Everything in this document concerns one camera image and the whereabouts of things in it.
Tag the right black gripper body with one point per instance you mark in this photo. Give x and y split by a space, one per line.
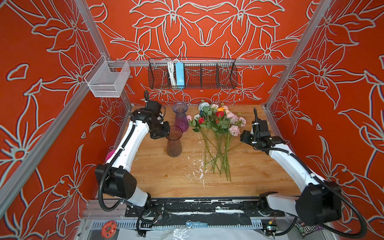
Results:
247 138

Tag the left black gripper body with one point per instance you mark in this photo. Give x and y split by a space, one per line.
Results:
163 129

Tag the brown glass vase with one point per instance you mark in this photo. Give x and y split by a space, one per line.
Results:
174 145

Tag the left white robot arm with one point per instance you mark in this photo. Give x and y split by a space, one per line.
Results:
116 183

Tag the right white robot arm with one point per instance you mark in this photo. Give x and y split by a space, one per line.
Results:
320 201

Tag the purple glass vase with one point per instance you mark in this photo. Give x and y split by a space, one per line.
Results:
180 109

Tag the mixed flower bunch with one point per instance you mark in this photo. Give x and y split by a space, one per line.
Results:
218 126

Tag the light blue box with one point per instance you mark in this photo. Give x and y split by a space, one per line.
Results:
180 75

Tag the clear plastic bin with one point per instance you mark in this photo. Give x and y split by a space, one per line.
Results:
107 79

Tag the pink plastic cup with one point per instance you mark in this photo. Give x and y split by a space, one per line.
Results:
109 155

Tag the purple candy bag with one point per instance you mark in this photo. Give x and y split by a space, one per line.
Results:
306 230

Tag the red plastic wheel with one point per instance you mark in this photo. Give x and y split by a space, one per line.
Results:
109 229

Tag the black wire basket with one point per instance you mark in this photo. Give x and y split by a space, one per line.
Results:
200 73

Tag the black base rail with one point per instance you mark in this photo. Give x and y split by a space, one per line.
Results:
225 212

